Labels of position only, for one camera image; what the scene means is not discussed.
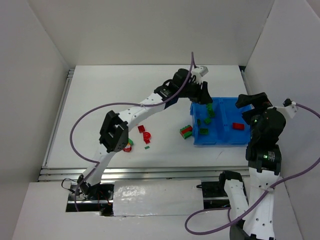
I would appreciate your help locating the red square lego brick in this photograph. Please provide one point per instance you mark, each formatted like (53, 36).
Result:
(141, 129)

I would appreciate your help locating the silver tape cover plate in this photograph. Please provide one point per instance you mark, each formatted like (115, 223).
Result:
(157, 198)

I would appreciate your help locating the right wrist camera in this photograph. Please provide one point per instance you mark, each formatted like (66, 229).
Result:
(288, 110)

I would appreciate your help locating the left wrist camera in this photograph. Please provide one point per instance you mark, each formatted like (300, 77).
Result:
(198, 72)

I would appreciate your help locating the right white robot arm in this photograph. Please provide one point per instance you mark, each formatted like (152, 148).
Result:
(252, 212)

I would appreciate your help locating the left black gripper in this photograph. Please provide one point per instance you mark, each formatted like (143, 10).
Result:
(202, 92)

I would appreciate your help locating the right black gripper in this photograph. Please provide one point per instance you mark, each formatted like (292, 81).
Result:
(250, 110)

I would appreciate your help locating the blue plastic divided bin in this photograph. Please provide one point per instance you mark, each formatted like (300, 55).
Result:
(220, 129)

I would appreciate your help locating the green small lego brick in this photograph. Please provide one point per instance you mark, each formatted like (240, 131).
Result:
(130, 142)

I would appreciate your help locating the red flower lego piece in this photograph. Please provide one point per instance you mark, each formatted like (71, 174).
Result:
(127, 149)

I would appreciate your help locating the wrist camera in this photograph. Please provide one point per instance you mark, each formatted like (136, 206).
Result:
(198, 72)
(288, 110)

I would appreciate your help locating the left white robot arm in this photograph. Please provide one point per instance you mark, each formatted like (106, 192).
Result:
(114, 132)

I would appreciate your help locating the green lego bricks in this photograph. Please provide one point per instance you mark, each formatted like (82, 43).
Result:
(210, 110)

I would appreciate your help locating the red arch lego piece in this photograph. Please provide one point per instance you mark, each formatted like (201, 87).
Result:
(146, 135)

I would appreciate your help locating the green red layered lego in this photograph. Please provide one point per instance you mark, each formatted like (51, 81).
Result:
(186, 131)

